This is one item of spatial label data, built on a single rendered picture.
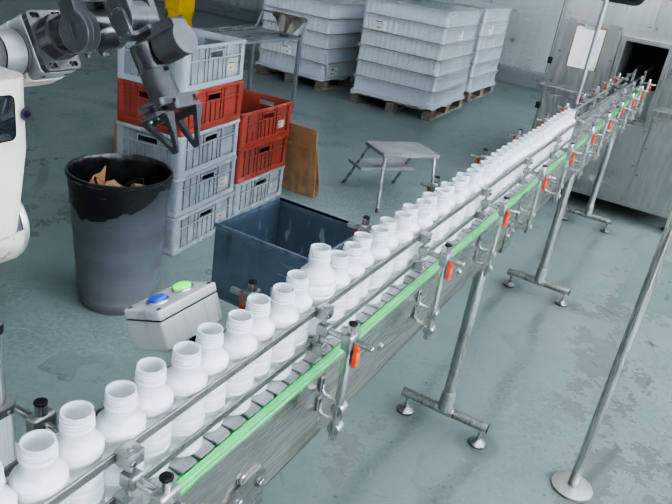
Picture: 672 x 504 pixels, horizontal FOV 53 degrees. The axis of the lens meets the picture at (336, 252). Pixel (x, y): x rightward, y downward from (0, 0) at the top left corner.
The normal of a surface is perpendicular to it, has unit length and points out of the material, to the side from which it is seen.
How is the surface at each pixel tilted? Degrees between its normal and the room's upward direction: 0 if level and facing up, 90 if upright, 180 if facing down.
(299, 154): 102
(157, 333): 90
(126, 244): 94
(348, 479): 0
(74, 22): 91
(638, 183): 90
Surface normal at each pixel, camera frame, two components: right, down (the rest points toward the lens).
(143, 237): 0.68, 0.45
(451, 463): 0.15, -0.90
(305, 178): -0.48, 0.44
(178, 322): 0.86, 0.00
